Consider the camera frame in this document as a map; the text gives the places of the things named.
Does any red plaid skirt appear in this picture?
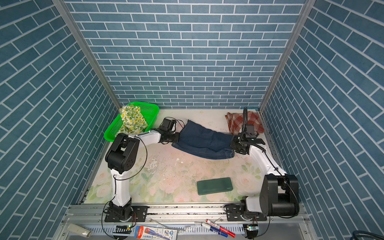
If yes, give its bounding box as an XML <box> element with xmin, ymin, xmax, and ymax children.
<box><xmin>225</xmin><ymin>111</ymin><xmax>265</xmax><ymax>135</ymax></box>

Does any dark navy skirt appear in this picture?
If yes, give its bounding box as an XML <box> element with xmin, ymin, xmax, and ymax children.
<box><xmin>172</xmin><ymin>120</ymin><xmax>235</xmax><ymax>160</ymax></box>

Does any yellow floral skirt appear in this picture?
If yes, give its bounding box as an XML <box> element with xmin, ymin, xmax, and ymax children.
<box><xmin>118</xmin><ymin>105</ymin><xmax>148</xmax><ymax>135</ymax></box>

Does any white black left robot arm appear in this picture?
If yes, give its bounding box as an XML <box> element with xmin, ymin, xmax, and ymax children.
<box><xmin>105</xmin><ymin>118</ymin><xmax>180</xmax><ymax>211</ymax></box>

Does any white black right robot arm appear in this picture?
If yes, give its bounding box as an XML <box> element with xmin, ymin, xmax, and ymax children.
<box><xmin>231</xmin><ymin>124</ymin><xmax>300</xmax><ymax>218</ymax></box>

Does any green plastic basket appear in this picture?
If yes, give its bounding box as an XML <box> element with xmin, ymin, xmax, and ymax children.
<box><xmin>104</xmin><ymin>101</ymin><xmax>160</xmax><ymax>142</ymax></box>

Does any dark green folded cloth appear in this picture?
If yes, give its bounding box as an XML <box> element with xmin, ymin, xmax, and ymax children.
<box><xmin>197</xmin><ymin>177</ymin><xmax>233</xmax><ymax>196</ymax></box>

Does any red marker pen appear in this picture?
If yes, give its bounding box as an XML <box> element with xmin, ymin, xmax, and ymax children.
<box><xmin>206</xmin><ymin>220</ymin><xmax>236</xmax><ymax>238</ymax></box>

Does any blue marker pen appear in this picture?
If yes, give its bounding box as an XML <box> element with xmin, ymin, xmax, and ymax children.
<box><xmin>201</xmin><ymin>223</ymin><xmax>228</xmax><ymax>238</ymax></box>

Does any blue red packaged tool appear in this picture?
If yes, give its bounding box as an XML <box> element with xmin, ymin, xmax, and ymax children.
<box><xmin>135</xmin><ymin>226</ymin><xmax>178</xmax><ymax>240</ymax></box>

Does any white small device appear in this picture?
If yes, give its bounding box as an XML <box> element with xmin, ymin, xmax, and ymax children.
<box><xmin>67</xmin><ymin>224</ymin><xmax>92</xmax><ymax>238</ymax></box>

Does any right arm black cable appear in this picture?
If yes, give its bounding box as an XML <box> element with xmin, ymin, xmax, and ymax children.
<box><xmin>242</xmin><ymin>107</ymin><xmax>301</xmax><ymax>239</ymax></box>

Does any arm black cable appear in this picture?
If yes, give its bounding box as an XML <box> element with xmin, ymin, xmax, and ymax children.
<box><xmin>100</xmin><ymin>116</ymin><xmax>186</xmax><ymax>240</ymax></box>
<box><xmin>242</xmin><ymin>107</ymin><xmax>301</xmax><ymax>239</ymax></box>

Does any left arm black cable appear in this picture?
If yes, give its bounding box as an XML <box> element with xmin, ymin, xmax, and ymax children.
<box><xmin>100</xmin><ymin>116</ymin><xmax>186</xmax><ymax>240</ymax></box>

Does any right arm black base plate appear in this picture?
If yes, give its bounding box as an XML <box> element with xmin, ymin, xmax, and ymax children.
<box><xmin>223</xmin><ymin>204</ymin><xmax>267</xmax><ymax>222</ymax></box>

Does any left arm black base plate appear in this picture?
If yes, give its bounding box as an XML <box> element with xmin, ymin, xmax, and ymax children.
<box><xmin>103</xmin><ymin>205</ymin><xmax>149</xmax><ymax>223</ymax></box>

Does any aluminium front rail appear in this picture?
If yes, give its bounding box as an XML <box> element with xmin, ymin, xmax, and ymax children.
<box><xmin>53</xmin><ymin>203</ymin><xmax>317</xmax><ymax>240</ymax></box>

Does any aluminium corner frame post right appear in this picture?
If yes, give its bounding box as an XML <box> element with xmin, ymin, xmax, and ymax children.
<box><xmin>259</xmin><ymin>0</ymin><xmax>316</xmax><ymax>113</ymax></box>

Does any aluminium corner frame post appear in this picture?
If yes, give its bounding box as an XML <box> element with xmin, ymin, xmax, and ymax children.
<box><xmin>52</xmin><ymin>0</ymin><xmax>122</xmax><ymax>109</ymax></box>
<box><xmin>259</xmin><ymin>0</ymin><xmax>316</xmax><ymax>113</ymax></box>

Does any aluminium corner frame post left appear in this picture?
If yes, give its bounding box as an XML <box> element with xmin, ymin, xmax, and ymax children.
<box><xmin>52</xmin><ymin>0</ymin><xmax>122</xmax><ymax>109</ymax></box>

